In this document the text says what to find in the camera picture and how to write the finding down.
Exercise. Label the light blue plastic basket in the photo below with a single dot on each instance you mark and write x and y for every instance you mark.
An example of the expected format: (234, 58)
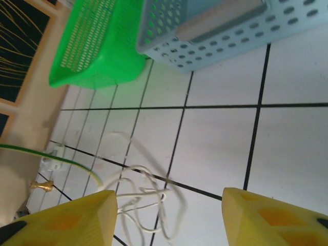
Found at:
(230, 46)

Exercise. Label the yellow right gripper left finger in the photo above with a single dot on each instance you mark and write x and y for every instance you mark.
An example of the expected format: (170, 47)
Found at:
(64, 225)

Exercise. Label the small brass fitting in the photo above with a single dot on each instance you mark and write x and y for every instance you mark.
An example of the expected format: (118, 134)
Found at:
(44, 185)

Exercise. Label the green plastic basket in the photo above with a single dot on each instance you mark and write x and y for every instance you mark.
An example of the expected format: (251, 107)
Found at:
(110, 64)

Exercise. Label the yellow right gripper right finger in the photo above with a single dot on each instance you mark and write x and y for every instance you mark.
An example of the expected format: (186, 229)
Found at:
(276, 225)

